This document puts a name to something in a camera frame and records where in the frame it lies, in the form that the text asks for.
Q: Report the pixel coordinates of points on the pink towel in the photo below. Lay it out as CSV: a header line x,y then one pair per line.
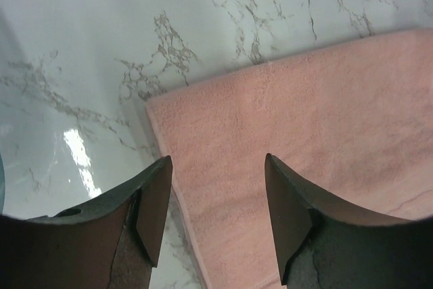
x,y
354,118

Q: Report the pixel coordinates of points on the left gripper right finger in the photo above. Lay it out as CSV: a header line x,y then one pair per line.
x,y
324,241

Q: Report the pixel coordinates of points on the teal transparent plastic bin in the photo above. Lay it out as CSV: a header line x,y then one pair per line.
x,y
2,173

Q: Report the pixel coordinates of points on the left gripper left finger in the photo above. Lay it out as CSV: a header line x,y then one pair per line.
x,y
110,241

